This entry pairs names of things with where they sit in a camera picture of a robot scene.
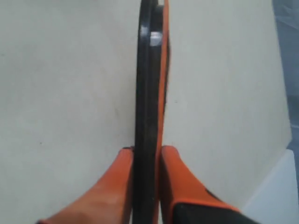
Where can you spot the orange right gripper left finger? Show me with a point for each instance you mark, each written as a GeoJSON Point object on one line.
{"type": "Point", "coordinates": [109, 201]}

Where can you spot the dark transparent lunch box lid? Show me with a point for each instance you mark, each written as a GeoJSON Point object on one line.
{"type": "Point", "coordinates": [152, 67]}

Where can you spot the blue-grey backdrop cloth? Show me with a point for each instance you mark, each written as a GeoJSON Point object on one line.
{"type": "Point", "coordinates": [287, 20]}

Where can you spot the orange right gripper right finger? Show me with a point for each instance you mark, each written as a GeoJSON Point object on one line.
{"type": "Point", "coordinates": [185, 200]}

